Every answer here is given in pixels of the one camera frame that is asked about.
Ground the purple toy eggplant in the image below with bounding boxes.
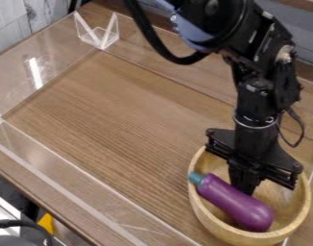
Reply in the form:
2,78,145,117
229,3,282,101
187,171,274,233

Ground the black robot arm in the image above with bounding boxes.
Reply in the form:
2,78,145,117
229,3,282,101
123,0,303,194

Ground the brown wooden bowl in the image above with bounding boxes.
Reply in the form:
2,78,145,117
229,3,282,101
186,142,313,246

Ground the clear acrylic corner bracket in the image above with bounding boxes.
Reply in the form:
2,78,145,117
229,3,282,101
74,12,119,50

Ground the black device with yellow label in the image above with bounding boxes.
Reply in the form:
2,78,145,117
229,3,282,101
0,215,68,246

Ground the black cable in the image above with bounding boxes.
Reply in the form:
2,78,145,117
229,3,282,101
0,218,54,246

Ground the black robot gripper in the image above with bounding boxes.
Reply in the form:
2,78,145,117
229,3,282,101
205,120,303,195

